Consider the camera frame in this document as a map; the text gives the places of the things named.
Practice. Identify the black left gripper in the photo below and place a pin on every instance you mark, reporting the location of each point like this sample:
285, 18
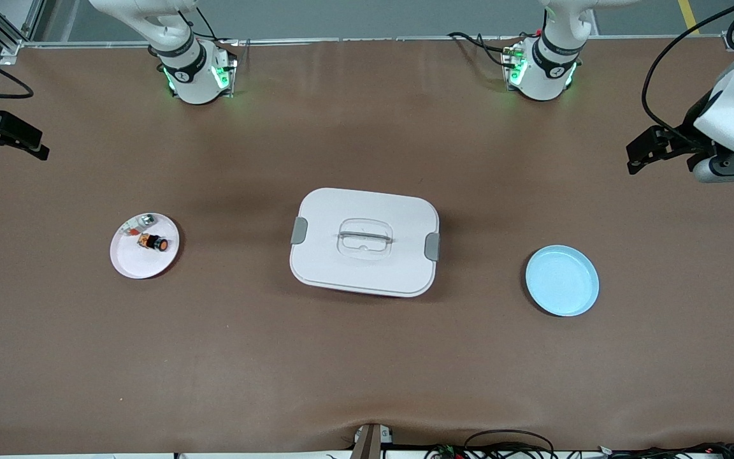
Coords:
687, 137

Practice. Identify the small white mount block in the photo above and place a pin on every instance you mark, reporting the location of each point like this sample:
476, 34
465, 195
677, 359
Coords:
385, 435

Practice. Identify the brown camera mount post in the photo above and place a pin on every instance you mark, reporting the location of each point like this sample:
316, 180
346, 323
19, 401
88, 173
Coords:
367, 443

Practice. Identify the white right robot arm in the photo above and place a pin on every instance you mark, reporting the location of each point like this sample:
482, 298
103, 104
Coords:
192, 76

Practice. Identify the orange push button switch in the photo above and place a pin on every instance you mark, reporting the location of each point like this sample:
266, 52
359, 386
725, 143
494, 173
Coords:
153, 242

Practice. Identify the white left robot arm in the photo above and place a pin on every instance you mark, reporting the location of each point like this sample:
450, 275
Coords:
552, 70

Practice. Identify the white lidded storage box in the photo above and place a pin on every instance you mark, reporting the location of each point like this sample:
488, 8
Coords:
364, 241

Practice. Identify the pink round plate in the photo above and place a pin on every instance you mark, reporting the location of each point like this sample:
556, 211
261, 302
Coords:
144, 262

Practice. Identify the light blue round plate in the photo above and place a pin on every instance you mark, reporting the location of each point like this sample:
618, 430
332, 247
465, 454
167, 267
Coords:
561, 280

